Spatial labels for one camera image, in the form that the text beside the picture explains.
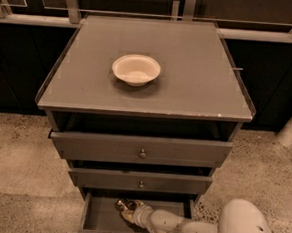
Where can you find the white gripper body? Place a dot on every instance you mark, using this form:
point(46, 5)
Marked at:
point(139, 215)

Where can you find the orange soda can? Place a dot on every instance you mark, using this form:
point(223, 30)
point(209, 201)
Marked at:
point(124, 205)

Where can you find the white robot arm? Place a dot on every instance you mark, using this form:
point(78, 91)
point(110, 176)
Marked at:
point(236, 216)

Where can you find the brass middle drawer knob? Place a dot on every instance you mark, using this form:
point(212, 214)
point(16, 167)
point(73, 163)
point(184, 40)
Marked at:
point(141, 184)

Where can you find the brass drawer knob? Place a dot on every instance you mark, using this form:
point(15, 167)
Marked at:
point(141, 184)
point(142, 154)

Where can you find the grey bottom drawer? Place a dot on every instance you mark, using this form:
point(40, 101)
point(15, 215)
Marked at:
point(101, 215)

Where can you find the grey drawer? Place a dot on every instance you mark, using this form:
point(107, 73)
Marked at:
point(126, 180)
point(126, 148)
point(101, 215)

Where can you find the grey middle drawer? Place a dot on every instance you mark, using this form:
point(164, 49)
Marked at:
point(126, 180)

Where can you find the brass top drawer knob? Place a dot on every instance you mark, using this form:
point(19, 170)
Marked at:
point(142, 154)

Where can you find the grey top drawer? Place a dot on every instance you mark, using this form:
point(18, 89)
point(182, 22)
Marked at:
point(126, 148)

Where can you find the grey drawer cabinet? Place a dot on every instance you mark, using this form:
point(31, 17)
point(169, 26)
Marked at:
point(197, 96)

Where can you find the metal railing frame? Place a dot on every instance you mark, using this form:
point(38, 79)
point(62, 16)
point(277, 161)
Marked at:
point(253, 20)

